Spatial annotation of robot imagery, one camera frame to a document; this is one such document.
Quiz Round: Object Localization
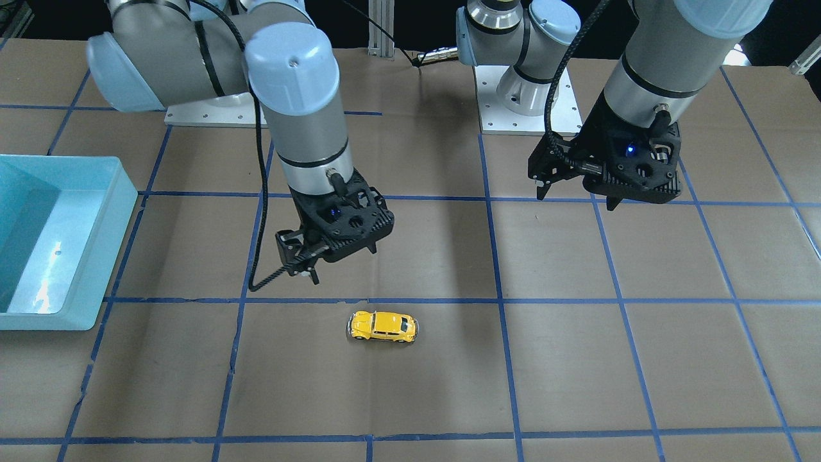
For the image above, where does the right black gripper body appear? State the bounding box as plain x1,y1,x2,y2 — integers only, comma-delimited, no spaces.
276,170,394,275

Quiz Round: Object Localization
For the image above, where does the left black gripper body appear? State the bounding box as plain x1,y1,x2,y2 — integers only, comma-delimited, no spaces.
527,96,681,204

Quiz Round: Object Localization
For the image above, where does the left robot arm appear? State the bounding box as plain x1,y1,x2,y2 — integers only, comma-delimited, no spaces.
455,1,771,210

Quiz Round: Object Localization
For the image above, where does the aluminium frame post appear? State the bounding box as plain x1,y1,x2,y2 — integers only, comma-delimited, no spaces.
368,1,395,60

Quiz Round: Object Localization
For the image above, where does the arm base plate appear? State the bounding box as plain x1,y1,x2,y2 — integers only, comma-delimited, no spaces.
474,65,583,137
164,92,256,128

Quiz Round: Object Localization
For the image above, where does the teal plastic bin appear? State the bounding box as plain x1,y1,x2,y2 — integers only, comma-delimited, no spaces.
1,154,137,331

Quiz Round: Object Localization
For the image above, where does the brown paper table mat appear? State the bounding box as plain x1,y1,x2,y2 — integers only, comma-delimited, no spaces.
2,39,820,461

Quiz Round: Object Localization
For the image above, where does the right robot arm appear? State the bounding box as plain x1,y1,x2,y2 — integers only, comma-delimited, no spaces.
86,1,395,291

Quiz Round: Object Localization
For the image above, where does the yellow beetle toy car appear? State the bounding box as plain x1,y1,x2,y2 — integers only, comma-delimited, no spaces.
346,311,419,344

